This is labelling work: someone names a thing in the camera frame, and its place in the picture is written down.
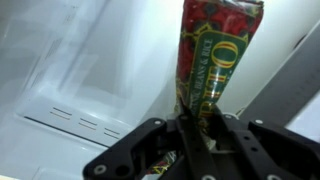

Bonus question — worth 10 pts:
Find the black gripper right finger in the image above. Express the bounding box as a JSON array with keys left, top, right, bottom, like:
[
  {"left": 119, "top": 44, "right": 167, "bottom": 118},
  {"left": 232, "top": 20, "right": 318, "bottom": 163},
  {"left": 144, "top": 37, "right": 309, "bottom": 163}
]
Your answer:
[{"left": 211, "top": 111, "right": 267, "bottom": 180}]

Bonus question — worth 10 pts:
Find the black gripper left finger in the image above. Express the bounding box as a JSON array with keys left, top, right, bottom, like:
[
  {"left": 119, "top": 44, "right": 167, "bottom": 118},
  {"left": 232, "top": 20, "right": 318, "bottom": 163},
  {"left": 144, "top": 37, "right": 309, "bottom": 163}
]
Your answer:
[{"left": 177, "top": 99, "right": 220, "bottom": 180}]

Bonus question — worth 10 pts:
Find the red burrito food pack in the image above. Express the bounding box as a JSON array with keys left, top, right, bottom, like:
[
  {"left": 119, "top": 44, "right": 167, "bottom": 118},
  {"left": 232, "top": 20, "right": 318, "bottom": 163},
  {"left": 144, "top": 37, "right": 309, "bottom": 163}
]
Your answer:
[{"left": 176, "top": 0, "right": 264, "bottom": 118}]

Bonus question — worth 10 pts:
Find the stainless steel fridge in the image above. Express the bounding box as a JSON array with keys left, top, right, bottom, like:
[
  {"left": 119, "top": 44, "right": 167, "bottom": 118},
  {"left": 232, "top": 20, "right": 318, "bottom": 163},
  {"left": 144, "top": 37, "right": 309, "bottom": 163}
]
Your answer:
[{"left": 0, "top": 0, "right": 319, "bottom": 180}]

